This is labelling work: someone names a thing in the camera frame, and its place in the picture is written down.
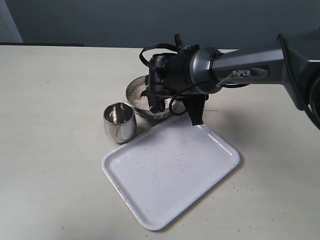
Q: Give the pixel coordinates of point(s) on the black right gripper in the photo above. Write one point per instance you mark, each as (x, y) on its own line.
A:
(168, 73)

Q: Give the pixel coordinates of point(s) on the brown wooden spoon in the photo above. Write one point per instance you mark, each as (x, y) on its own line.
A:
(145, 93)

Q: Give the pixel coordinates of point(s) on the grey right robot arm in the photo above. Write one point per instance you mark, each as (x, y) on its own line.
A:
(292, 62)

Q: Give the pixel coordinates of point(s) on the steel rice bowl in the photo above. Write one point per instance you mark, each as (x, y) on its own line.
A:
(148, 115)

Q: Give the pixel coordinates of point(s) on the white granular powder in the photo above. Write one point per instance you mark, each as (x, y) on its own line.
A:
(135, 99)

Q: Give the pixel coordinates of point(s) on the small steel cup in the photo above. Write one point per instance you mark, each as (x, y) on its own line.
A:
(119, 121)

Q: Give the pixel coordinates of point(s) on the white rectangular tray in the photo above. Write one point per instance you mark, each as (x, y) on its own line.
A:
(163, 171)

